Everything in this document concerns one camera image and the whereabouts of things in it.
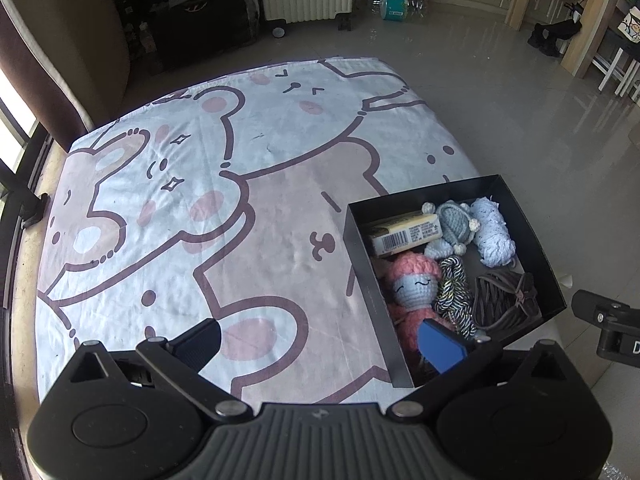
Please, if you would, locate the black cardboard box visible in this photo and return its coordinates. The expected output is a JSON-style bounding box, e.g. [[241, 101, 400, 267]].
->
[[343, 173, 568, 389]]

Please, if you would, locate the white crochet yarn bundle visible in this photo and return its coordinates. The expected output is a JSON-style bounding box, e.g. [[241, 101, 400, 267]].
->
[[469, 197, 517, 268]]

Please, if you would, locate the dark window railing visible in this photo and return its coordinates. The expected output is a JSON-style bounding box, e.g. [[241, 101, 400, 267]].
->
[[0, 125, 52, 411]]

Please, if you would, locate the yellow tissue pack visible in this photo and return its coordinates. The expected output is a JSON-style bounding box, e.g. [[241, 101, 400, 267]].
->
[[368, 211, 444, 257]]

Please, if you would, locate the white stool frame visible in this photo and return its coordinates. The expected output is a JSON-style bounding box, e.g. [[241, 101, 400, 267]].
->
[[592, 29, 640, 97]]

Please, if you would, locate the dark brown cord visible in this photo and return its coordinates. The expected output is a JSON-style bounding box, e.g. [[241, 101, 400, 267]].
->
[[472, 268, 544, 331]]

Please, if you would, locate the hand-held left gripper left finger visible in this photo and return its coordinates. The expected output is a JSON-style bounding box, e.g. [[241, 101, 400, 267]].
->
[[66, 317, 254, 424]]

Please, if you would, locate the black white striped rope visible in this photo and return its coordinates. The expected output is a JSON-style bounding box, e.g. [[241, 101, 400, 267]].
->
[[432, 255, 479, 337]]

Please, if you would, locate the grey-blue crochet doll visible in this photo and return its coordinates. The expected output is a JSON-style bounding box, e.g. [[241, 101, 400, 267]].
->
[[421, 199, 481, 260]]

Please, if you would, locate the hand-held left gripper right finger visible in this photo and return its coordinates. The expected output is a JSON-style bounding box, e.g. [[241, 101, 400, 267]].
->
[[388, 319, 576, 421]]

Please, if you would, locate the wooden table leg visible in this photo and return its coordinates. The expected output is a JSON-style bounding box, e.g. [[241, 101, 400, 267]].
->
[[559, 0, 621, 79]]

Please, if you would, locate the bear print blanket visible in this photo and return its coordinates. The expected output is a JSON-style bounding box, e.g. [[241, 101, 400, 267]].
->
[[35, 56, 567, 407]]

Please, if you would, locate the brown curtain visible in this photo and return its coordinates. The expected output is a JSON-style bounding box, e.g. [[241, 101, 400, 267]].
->
[[0, 0, 132, 154]]

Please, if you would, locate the teal water bottle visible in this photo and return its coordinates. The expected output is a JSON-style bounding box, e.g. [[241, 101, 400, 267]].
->
[[367, 0, 429, 22]]

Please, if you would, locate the black luggage bag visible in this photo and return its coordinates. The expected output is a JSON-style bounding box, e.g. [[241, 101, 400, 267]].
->
[[144, 0, 261, 69]]

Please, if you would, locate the pink crochet doll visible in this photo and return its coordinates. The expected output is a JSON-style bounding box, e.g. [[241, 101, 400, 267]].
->
[[384, 253, 444, 357]]

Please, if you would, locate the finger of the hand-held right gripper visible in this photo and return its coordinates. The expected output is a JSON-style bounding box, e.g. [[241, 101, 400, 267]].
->
[[571, 288, 640, 331]]

